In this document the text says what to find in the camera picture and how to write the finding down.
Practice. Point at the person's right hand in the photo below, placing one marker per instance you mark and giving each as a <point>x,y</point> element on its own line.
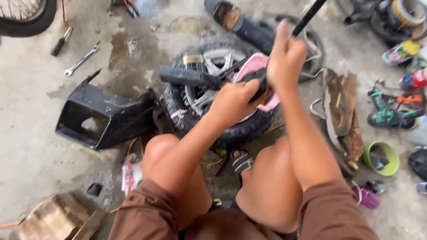
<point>283,63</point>

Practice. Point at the person's left hand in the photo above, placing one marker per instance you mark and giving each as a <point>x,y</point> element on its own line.
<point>230,105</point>

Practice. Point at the person's left fingers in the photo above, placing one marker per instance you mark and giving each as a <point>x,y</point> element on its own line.
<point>253,87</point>

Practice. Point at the black rubber tube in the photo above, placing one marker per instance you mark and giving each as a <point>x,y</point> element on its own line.
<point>255,75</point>

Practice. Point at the long black metal rod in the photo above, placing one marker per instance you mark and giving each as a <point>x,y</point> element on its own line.
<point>308,16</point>

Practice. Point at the pink cloth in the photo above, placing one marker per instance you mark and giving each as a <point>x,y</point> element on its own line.
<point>255,61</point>

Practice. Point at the scooter wheel with black tyre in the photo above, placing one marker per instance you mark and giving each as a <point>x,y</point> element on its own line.
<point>240,131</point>

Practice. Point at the black striped sandal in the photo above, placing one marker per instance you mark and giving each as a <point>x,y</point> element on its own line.
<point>242,163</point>

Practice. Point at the person's right leg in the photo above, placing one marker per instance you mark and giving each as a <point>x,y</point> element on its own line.
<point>270,186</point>

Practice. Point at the person's leg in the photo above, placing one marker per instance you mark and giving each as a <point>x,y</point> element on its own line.
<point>270,186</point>
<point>186,200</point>

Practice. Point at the person's left leg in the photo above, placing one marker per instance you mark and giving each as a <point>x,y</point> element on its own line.
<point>186,200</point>

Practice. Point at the green power drill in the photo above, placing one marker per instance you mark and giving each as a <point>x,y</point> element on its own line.
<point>387,116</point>

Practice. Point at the black plastic scooter cover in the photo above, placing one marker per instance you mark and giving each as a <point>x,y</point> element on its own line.
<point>110,110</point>

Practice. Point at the colourful tin can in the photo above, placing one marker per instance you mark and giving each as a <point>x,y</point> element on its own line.
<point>398,53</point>

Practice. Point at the red and white paper packet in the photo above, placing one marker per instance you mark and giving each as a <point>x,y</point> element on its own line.
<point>131,176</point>

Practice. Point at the brown shorts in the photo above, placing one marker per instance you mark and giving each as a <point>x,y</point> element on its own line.
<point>333,216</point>

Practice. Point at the green plastic bowl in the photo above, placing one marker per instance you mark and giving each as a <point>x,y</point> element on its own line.
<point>392,160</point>

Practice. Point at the grey engine with yellow belt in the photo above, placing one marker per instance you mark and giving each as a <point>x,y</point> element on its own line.
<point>393,15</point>

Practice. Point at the purple plastic cup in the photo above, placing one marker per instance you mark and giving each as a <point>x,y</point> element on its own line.
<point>368,197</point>

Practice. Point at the red and white spray can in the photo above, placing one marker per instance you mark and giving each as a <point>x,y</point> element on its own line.
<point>415,80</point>

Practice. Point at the silver combination wrench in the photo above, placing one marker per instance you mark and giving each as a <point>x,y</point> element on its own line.
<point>81,60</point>

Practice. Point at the black plastic bag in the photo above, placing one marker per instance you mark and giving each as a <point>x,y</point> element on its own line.
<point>418,163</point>

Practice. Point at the wooden plank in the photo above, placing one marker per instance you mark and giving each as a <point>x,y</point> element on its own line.
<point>89,226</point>

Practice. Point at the spoked bicycle wheel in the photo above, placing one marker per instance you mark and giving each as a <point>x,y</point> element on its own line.
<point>36,23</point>

